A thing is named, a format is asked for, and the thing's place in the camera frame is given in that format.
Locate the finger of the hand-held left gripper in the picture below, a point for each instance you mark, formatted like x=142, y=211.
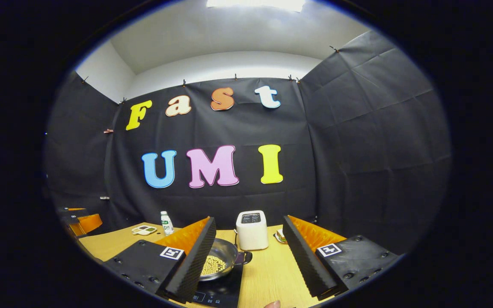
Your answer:
x=75, y=210
x=88, y=224

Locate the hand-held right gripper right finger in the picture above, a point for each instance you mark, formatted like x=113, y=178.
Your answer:
x=304, y=261

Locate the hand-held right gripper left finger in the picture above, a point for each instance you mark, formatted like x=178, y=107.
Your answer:
x=195, y=265

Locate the pile of yellow soybeans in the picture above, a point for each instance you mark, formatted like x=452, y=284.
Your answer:
x=213, y=265

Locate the stainless steel pot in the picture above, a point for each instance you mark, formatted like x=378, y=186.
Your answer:
x=225, y=250

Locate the black induction cooktop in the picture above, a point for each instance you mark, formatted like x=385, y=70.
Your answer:
x=221, y=291

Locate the sandwich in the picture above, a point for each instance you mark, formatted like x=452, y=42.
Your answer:
x=280, y=236

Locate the white drink bottle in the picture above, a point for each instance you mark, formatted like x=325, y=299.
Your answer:
x=167, y=226

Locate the white divided bean dish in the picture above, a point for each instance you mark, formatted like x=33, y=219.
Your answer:
x=144, y=230

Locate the white toaster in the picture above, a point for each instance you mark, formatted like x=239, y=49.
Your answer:
x=251, y=235

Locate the black backdrop cloth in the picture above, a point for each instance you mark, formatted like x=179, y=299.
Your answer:
x=357, y=149

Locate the long ceiling light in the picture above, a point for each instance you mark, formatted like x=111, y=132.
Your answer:
x=255, y=3

